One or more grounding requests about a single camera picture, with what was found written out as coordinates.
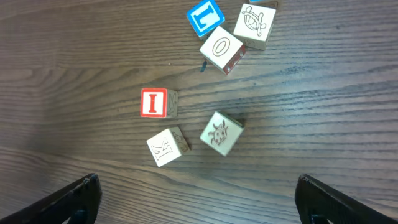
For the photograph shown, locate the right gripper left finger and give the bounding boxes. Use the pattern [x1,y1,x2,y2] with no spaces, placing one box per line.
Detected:
[1,174,102,224]

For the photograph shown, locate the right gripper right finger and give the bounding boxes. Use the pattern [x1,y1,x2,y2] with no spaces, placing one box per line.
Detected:
[295,174,397,224]

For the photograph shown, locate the wooden letter K block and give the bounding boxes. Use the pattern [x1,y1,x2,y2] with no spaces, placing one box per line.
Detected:
[147,126,190,167]

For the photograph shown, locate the wooden ladybug block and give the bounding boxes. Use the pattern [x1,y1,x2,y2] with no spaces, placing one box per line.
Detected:
[200,111,244,156]

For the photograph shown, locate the red letter I block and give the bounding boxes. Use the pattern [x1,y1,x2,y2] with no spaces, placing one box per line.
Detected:
[140,88,178,118]

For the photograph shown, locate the wooden letter O block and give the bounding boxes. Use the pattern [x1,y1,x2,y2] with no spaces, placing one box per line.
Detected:
[200,26,246,75]

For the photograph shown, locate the wooden turtle block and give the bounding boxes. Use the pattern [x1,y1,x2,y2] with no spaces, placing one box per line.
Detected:
[233,4,277,50]

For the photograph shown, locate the blue letter X block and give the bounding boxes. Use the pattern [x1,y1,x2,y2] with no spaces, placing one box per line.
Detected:
[249,0,278,4]

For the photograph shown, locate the blue letter L block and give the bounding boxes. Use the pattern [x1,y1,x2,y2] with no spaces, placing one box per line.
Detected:
[186,0,225,40]

